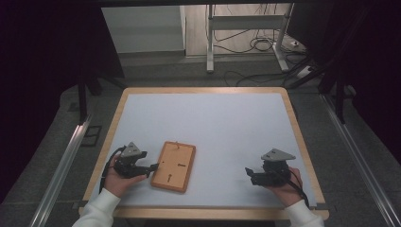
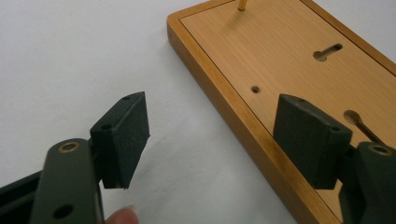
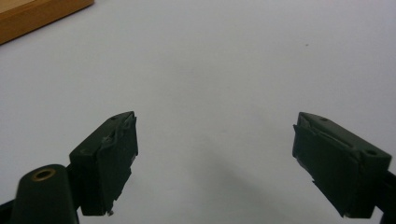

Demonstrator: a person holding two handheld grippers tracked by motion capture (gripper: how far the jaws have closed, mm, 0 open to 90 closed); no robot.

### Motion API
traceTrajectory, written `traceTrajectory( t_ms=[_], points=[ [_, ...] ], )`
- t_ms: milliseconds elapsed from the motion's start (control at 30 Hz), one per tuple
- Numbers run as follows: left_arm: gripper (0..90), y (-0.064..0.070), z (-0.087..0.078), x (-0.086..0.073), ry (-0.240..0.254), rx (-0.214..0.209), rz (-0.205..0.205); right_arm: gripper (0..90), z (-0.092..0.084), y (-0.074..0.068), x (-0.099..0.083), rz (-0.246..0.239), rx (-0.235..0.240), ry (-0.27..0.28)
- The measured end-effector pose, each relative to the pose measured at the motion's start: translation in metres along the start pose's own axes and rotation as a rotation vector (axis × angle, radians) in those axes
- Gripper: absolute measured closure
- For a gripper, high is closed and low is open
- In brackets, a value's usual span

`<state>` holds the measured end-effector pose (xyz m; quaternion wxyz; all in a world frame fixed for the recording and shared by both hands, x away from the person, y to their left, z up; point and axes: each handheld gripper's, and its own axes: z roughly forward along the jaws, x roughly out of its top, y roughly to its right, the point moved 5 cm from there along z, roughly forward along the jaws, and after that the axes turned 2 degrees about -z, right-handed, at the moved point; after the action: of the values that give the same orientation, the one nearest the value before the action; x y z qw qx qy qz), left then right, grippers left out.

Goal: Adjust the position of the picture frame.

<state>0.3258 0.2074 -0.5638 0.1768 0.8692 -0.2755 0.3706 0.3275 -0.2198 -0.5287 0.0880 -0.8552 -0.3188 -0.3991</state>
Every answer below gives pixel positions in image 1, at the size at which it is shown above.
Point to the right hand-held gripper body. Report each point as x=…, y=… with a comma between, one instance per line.
x=273, y=167

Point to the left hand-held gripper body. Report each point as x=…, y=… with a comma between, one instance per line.
x=127, y=164

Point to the wooden picture frame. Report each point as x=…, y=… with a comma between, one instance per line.
x=174, y=166

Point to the person's left hand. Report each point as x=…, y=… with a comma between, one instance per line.
x=117, y=184

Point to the person's right hand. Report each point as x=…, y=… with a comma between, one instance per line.
x=288, y=190

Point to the wooden-edged white table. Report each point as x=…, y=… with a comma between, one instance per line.
x=220, y=126

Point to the black metal stand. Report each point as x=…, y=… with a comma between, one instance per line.
x=82, y=101
x=339, y=101

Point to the white power strip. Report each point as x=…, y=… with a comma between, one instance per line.
x=305, y=72

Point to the white cabinet panel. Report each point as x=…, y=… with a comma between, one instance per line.
x=142, y=28

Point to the dark curtain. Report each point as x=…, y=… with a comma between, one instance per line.
x=41, y=63
x=372, y=63

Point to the aluminium floor rail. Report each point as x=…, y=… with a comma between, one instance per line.
x=359, y=157
x=60, y=173

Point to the white metal desk frame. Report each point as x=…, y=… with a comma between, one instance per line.
x=246, y=22

